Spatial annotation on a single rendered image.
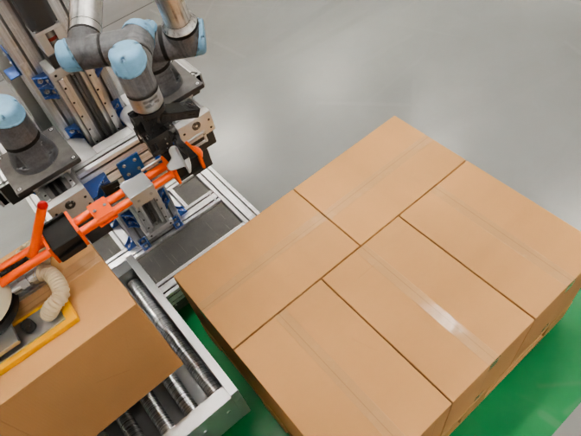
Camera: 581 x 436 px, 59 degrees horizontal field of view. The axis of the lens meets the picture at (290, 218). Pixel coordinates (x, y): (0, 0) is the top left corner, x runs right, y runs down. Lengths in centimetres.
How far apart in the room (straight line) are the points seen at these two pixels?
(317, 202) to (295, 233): 17
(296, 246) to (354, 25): 232
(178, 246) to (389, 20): 232
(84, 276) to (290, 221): 89
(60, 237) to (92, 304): 18
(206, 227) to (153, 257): 28
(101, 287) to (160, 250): 115
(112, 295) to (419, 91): 247
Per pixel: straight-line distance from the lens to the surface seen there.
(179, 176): 139
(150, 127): 129
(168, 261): 249
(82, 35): 133
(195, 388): 186
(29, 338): 141
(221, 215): 256
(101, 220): 136
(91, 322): 138
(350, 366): 174
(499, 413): 232
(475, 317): 184
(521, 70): 361
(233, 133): 325
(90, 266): 147
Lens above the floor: 217
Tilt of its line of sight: 52 degrees down
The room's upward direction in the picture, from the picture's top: 12 degrees counter-clockwise
